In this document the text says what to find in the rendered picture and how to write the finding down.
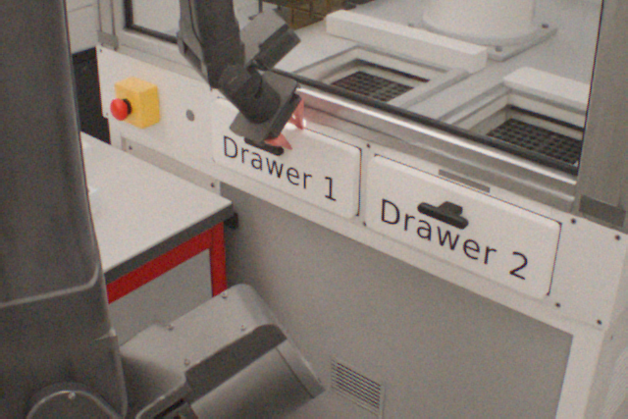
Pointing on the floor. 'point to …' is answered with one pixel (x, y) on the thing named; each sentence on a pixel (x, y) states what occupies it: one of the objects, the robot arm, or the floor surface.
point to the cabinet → (400, 315)
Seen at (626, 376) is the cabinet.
